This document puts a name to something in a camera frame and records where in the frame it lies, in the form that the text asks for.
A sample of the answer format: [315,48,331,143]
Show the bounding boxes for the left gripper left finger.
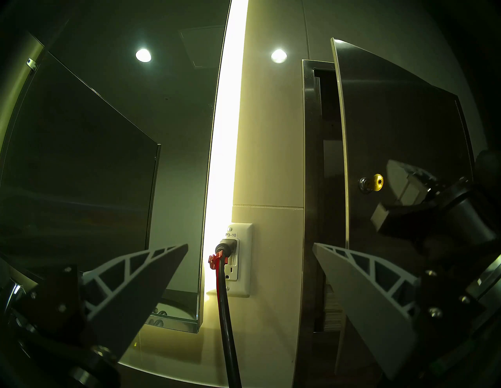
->
[16,244,189,362]

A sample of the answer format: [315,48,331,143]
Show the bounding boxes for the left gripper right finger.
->
[312,242,487,382]

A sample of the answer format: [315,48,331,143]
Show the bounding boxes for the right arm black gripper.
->
[370,159,500,251]

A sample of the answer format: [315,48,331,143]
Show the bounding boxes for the stainless towel dispenser door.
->
[331,37,486,376]

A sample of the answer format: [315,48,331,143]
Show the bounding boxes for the paper towels inside dispenser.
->
[323,284,347,333]

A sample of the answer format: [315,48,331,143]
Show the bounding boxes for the stainless recessed dispenser cabinet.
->
[294,59,349,388]

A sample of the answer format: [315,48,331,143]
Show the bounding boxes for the white wall outlet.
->
[217,222,253,298]

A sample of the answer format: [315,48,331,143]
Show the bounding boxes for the framed wall mirror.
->
[0,0,231,334]

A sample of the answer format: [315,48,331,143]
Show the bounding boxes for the vertical wall light strip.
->
[198,0,249,329]

